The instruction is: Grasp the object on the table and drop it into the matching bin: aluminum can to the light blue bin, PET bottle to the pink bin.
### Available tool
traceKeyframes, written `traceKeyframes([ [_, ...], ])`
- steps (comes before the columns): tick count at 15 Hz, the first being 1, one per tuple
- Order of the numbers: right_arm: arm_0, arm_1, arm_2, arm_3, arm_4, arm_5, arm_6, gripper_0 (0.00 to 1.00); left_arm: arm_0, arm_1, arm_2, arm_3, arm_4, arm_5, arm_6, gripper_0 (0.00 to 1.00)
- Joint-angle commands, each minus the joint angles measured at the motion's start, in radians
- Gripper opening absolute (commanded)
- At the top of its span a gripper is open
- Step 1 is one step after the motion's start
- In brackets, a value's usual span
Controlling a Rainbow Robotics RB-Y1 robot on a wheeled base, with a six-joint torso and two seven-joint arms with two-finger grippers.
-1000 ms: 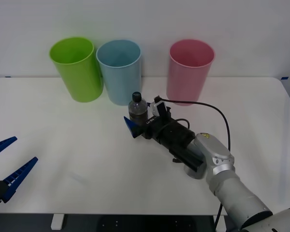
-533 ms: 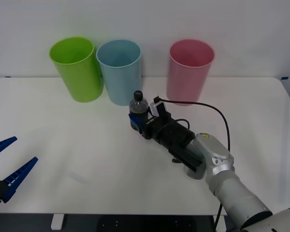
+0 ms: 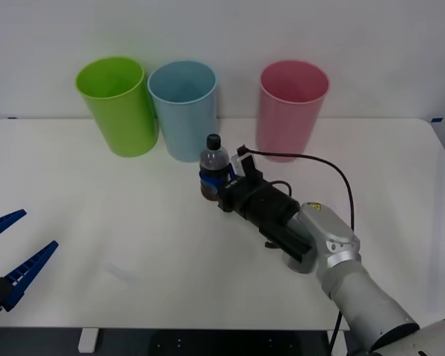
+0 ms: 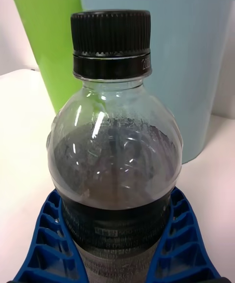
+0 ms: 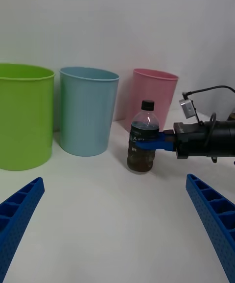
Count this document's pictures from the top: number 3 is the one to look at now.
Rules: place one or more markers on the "pale blue plastic bin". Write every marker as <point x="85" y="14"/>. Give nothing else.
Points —
<point x="189" y="130"/>

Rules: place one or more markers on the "dark drink bottle blue label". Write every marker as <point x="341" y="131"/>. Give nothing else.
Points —
<point x="213" y="158"/>

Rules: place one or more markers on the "white table leg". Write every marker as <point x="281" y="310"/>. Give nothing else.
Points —
<point x="88" y="340"/>

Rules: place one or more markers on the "pink plastic bin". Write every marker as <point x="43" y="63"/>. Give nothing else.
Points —
<point x="283" y="126"/>

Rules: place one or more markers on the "green plastic bin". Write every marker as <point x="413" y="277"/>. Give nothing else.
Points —
<point x="128" y="126"/>

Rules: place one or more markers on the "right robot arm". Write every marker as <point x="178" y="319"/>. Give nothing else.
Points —
<point x="341" y="244"/>

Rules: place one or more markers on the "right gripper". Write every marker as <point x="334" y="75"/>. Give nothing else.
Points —
<point x="237" y="193"/>

